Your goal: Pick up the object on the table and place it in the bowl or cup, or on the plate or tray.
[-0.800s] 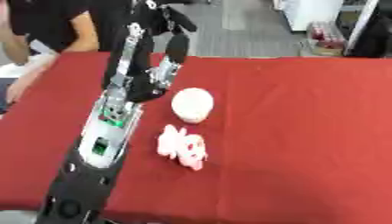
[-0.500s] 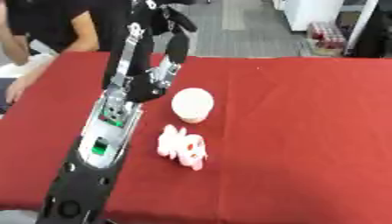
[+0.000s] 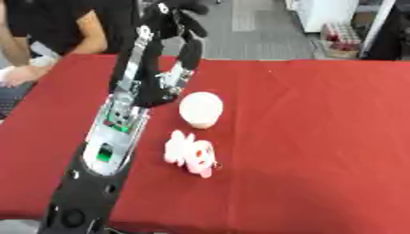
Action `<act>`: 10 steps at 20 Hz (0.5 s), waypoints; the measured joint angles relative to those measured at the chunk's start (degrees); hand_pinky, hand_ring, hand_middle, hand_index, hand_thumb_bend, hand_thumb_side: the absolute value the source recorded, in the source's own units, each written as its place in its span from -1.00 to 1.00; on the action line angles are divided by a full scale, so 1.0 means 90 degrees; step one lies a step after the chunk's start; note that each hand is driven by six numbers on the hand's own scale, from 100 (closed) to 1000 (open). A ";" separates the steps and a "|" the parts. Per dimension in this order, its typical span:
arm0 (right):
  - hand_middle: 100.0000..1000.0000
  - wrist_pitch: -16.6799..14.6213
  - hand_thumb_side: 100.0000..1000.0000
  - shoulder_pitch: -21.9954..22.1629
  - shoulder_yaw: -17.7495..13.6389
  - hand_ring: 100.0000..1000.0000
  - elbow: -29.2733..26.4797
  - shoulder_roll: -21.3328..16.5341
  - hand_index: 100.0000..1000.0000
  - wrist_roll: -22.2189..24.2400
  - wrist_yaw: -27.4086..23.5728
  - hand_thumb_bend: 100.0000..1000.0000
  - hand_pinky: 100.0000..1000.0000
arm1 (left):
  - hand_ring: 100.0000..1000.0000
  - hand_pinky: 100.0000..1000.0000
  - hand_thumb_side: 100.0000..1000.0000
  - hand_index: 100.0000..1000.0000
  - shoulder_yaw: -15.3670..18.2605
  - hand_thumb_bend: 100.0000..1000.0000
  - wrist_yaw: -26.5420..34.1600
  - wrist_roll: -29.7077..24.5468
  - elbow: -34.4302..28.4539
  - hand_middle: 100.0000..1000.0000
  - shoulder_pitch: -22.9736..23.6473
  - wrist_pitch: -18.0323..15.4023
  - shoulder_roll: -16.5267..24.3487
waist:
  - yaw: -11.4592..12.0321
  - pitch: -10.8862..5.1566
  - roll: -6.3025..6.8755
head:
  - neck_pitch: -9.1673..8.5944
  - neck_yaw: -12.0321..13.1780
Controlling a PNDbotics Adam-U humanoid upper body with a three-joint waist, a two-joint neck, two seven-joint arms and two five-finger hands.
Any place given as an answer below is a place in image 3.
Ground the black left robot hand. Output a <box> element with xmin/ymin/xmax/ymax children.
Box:
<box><xmin>107</xmin><ymin>0</ymin><xmax>211</xmax><ymax>109</ymax></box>

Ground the white round bun toy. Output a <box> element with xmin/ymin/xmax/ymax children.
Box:
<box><xmin>178</xmin><ymin>90</ymin><xmax>226</xmax><ymax>130</ymax></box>

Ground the pink white plush toy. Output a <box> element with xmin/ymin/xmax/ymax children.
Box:
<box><xmin>161</xmin><ymin>129</ymin><xmax>221</xmax><ymax>179</ymax></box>

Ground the person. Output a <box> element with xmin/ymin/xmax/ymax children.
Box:
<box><xmin>0</xmin><ymin>0</ymin><xmax>141</xmax><ymax>89</ymax></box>

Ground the person's hand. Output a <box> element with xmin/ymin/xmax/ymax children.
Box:
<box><xmin>0</xmin><ymin>64</ymin><xmax>55</xmax><ymax>89</ymax></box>

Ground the black keyboard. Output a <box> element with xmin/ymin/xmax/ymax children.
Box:
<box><xmin>0</xmin><ymin>80</ymin><xmax>38</xmax><ymax>121</ymax></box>

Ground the white cabinet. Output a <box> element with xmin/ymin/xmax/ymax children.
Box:
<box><xmin>285</xmin><ymin>0</ymin><xmax>361</xmax><ymax>34</ymax></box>

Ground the pack of red cans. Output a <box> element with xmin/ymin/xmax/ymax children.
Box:
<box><xmin>318</xmin><ymin>22</ymin><xmax>364</xmax><ymax>59</ymax></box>

